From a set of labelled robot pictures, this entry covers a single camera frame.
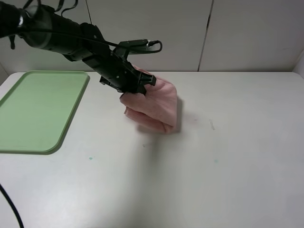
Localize pink terry towel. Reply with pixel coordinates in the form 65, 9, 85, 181
120, 76, 178, 134

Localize green plastic tray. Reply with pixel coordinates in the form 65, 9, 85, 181
0, 71, 90, 155

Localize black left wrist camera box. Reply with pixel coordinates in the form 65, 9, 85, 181
113, 39, 152, 60

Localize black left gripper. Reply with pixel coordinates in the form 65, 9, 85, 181
83, 55, 157, 95

